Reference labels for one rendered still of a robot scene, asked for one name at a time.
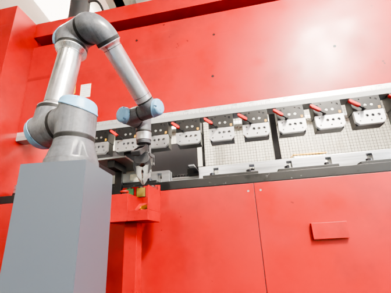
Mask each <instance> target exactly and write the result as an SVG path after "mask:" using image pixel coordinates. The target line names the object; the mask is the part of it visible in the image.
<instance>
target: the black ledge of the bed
mask: <svg viewBox="0 0 391 293"><path fill-rule="evenodd" d="M383 171H391V162H380V163H367V164H360V165H347V166H335V167H322V168H314V169H302V170H289V171H277V172H270V173H257V174H244V175H237V176H224V177H211V178H199V179H192V180H179V181H166V182H159V183H146V184H144V185H142V184H134V185H123V188H130V187H142V186H148V185H161V191H162V190H175V189H183V188H197V187H210V186H217V185H231V184H245V183H258V182H266V181H279V180H292V179H300V178H314V177H327V176H341V175H348V174H362V173H376V172H383ZM14 197H15V196H14V195H11V196H0V204H4V203H13V201H14Z"/></svg>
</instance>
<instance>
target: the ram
mask: <svg viewBox="0 0 391 293"><path fill-rule="evenodd" d="M117 33H118V34H119V37H120V43H121V45H122V47H123V48H124V50H125V51H126V53H127V55H128V57H129V58H130V60H131V62H132V63H133V65H134V67H135V68H136V70H137V72H138V73H139V75H140V77H141V78H142V80H143V82H144V84H145V85H146V87H147V88H148V90H149V92H150V94H151V95H152V97H153V98H154V99H160V101H162V103H163V106H164V112H163V113H169V112H177V111H183V110H191V109H199V108H207V107H213V106H221V105H230V104H234V103H243V102H251V101H260V100H265V99H273V98H281V97H290V96H295V95H303V94H312V93H316V92H325V91H333V90H342V89H346V88H355V87H363V86H369V85H377V84H385V83H391V0H279V1H273V2H268V3H262V4H258V5H253V6H247V7H243V8H237V9H232V10H226V11H222V12H216V13H211V14H207V15H201V16H196V17H189V18H186V19H180V20H174V21H171V22H165V23H160V24H153V25H150V26H144V27H138V28H133V29H129V30H123V31H117ZM57 54H58V53H57V52H56V50H55V47H54V44H51V45H45V46H41V47H36V48H34V51H33V57H32V60H31V66H30V71H29V77H28V80H27V86H26V92H25V96H24V101H23V107H22V112H21V116H20V121H19V127H18V131H17V132H18V133H22V132H24V131H23V129H24V125H25V123H26V122H27V121H28V120H29V119H31V118H33V116H34V112H35V109H36V106H37V104H38V103H40V102H43V101H44V98H45V94H46V91H47V88H48V84H49V80H50V78H51V74H52V70H53V67H54V64H55V60H56V56H57ZM88 83H91V95H90V97H87V99H89V100H91V101H93V102H94V103H95V104H96V105H97V108H98V117H97V122H104V121H109V120H117V118H116V113H117V111H118V109H119V108H121V107H122V106H124V107H128V108H132V107H135V106H137V104H136V102H135V101H134V99H133V97H132V96H131V95H130V93H129V91H128V90H127V88H126V86H125V85H124V83H123V81H122V80H121V79H120V77H119V75H118V74H117V72H116V71H115V69H114V68H113V66H112V64H111V63H110V61H109V60H108V58H107V57H106V55H105V53H104V52H103V51H102V50H100V49H98V47H97V46H96V45H93V46H92V47H90V48H89V50H88V54H87V57H86V59H85V60H84V61H82V62H81V65H80V69H79V74H78V77H77V81H76V90H75V94H74V95H78V96H80V86H81V85H82V84H88ZM388 93H391V88H385V89H380V90H372V91H363V92H355V93H349V94H341V95H332V96H327V97H319V98H310V99H302V100H296V101H288V102H279V103H270V104H266V105H257V106H248V107H243V108H235V109H226V110H217V111H213V112H204V113H195V114H190V115H181V116H173V117H164V118H159V119H151V124H153V123H162V122H169V124H170V125H171V126H173V125H172V124H171V122H174V123H176V121H177V120H184V119H193V118H198V117H199V118H200V120H201V122H202V123H205V121H204V118H208V116H216V115H225V114H230V113H232V114H233V118H234V119H237V118H239V117H238V116H237V114H241V112H248V111H253V110H261V109H266V110H267V114H268V115H269V114H274V113H273V109H275V108H279V107H284V106H293V105H303V110H307V109H309V108H310V105H311V104H312V103H316V102H325V101H333V100H338V99H339V100H340V104H341V105H345V104H346V102H347V101H348V100H349V98H356V97H365V96H370V95H379V98H380V101H381V100H383V99H384V97H385V96H387V94H388Z"/></svg>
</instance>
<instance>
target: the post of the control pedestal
mask: <svg viewBox="0 0 391 293"><path fill-rule="evenodd" d="M141 249H142V223H141V222H128V223H125V236H124V250H123V277H122V293H141Z"/></svg>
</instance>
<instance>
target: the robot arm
mask: <svg viewBox="0 0 391 293"><path fill-rule="evenodd" d="M52 42H53V44H54V47H55V50H56V52H57V53H58V54H57V56H56V60H55V64H54V67H53V70H52V74H51V78H50V80H49V84H48V88H47V91H46V94H45V98H44V101H43V102H40V103H38V104H37V106H36V109H35V112H34V116H33V118H31V119H29V120H28V121H27V122H26V123H25V125H24V129H23V131H24V136H25V138H26V139H27V140H28V142H29V143H30V144H31V145H32V146H34V147H36V148H38V149H49V150H48V152H47V154H46V156H45V158H44V159H43V161H42V162H58V161H66V160H82V159H87V160H88V161H90V162H91V163H93V164H95V165H96V166H98V167H99V162H98V158H97V154H96V151H95V135H96V128H97V117H98V108H97V105H96V104H95V103H94V102H93V101H91V100H89V99H87V98H85V97H81V96H78V95H73V94H74V89H75V86H76V81H77V77H78V74H79V69H80V65H81V62H82V61H84V60H85V59H86V57H87V54H88V50H89V48H90V47H92V46H93V45H96V46H97V47H98V49H100V50H102V51H103V52H104V53H105V55H106V57H107V58H108V60H109V61H110V63H111V64H112V66H113V68H114V69H115V71H116V72H117V74H118V75H119V77H120V79H121V80H122V81H123V83H124V85H125V86H126V88H127V90H128V91H129V93H130V95H131V96H132V97H133V99H134V101H135V102H136V104H137V106H135V107H132V108H128V107H124V106H122V107H121V108H119V109H118V111H117V113H116V118H117V120H118V121H119V122H121V123H123V124H126V125H128V126H131V127H134V128H136V136H135V137H136V144H137V145H139V146H138V147H137V148H135V149H134V150H132V151H131V155H132V156H135V158H134V160H133V169H134V171H135V174H136V175H137V178H138V180H139V181H140V183H141V184H142V185H144V184H145V183H146V182H147V180H148V178H150V177H151V173H150V170H151V168H152V165H155V156H154V155H153V154H152V153H151V140H152V139H151V119H152V118H155V117H157V116H160V115H162V114H163V112H164V106H163V103H162V101H160V99H154V98H153V97H152V95H151V94H150V92H149V90H148V88H147V87H146V85H145V84H144V82H143V80H142V78H141V77H140V75H139V73H138V72H137V70H136V68H135V67H134V65H133V63H132V62H131V60H130V58H129V57H128V55H127V53H126V51H125V50H124V48H123V47H122V45H121V43H120V37H119V34H118V33H117V31H116V30H115V29H114V27H113V26H112V25H111V24H110V23H109V22H108V21H107V20H106V19H104V18H103V17H102V16H100V15H98V14H96V13H93V12H81V13H79V14H78V15H77V16H75V17H74V18H72V19H71V20H69V21H68V22H66V23H65V24H63V25H61V26H59V27H58V28H57V29H56V30H55V31H54V33H53V36H52ZM153 158H154V162H153ZM142 167H143V168H142ZM142 171H144V174H143V172H142Z"/></svg>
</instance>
